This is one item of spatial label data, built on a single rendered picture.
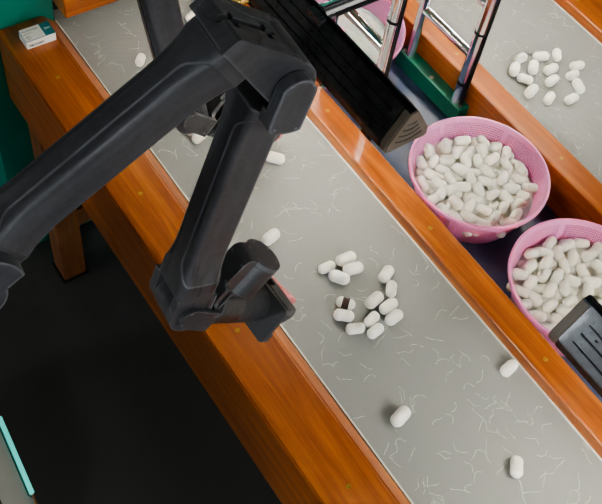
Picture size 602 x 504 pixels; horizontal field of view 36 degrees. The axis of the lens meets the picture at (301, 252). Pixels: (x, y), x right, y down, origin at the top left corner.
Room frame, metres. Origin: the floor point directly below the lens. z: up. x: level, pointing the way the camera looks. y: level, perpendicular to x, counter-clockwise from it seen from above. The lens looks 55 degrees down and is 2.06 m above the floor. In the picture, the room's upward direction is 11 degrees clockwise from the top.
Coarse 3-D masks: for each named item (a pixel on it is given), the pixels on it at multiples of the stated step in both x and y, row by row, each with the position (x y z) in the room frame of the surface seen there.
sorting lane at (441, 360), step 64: (128, 0) 1.45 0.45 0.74; (192, 0) 1.48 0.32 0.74; (128, 64) 1.27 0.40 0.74; (192, 192) 0.99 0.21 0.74; (256, 192) 1.02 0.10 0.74; (320, 192) 1.05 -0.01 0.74; (320, 256) 0.91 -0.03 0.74; (384, 256) 0.94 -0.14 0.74; (320, 320) 0.79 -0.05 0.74; (384, 320) 0.81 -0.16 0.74; (448, 320) 0.84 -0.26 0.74; (384, 384) 0.69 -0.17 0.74; (448, 384) 0.72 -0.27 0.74; (512, 384) 0.74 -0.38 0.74; (384, 448) 0.59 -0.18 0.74; (448, 448) 0.61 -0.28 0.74; (512, 448) 0.63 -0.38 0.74; (576, 448) 0.65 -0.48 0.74
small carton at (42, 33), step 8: (40, 24) 1.28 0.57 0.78; (48, 24) 1.29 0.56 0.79; (24, 32) 1.25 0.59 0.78; (32, 32) 1.26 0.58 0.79; (40, 32) 1.26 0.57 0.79; (48, 32) 1.27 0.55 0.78; (24, 40) 1.24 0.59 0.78; (32, 40) 1.24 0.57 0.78; (40, 40) 1.25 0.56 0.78; (48, 40) 1.26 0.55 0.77
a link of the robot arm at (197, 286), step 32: (256, 96) 0.67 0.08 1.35; (288, 96) 0.64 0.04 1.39; (224, 128) 0.66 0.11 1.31; (256, 128) 0.65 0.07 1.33; (288, 128) 0.64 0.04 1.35; (224, 160) 0.64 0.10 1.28; (256, 160) 0.65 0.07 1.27; (224, 192) 0.63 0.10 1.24; (192, 224) 0.62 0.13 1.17; (224, 224) 0.63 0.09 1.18; (192, 256) 0.60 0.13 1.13; (224, 256) 0.63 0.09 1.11; (160, 288) 0.61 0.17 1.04; (192, 288) 0.59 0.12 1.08
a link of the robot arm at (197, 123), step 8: (216, 96) 1.05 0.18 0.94; (224, 96) 1.05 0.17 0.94; (208, 104) 1.04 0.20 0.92; (216, 104) 1.03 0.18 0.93; (208, 112) 1.03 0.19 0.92; (216, 112) 1.03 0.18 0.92; (184, 120) 0.98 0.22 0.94; (192, 120) 0.99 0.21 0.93; (200, 120) 1.00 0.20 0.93; (208, 120) 1.01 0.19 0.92; (216, 120) 1.01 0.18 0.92; (184, 128) 0.98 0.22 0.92; (192, 128) 0.99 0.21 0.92; (200, 128) 1.00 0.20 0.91; (208, 128) 1.00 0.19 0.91
